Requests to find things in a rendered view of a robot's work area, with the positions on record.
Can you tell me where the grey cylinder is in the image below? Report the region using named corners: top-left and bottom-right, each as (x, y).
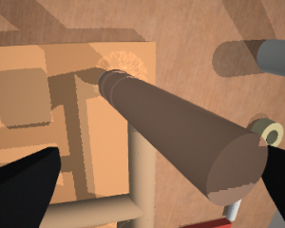
top-left (256, 39), bottom-right (285, 77)

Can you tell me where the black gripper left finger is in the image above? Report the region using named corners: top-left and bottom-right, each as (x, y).
top-left (0, 146), bottom-right (61, 228)

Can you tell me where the red flat rectangular block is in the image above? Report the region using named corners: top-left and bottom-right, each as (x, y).
top-left (182, 218), bottom-right (232, 228)

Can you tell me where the white cylinder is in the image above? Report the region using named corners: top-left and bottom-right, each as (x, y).
top-left (226, 200), bottom-right (241, 221)

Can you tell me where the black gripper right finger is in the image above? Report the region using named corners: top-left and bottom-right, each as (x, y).
top-left (261, 144), bottom-right (285, 221)

